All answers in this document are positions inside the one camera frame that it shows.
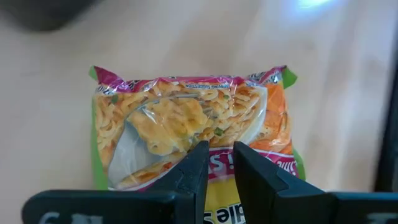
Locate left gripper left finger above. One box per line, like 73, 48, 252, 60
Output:
21, 140, 210, 224

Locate green pink shrimp ramen pack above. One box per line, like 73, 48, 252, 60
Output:
88, 64, 307, 224

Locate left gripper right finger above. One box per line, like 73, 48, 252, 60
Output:
233, 141, 398, 224

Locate black aluminium table frame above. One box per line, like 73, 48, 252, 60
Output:
373, 46, 398, 193

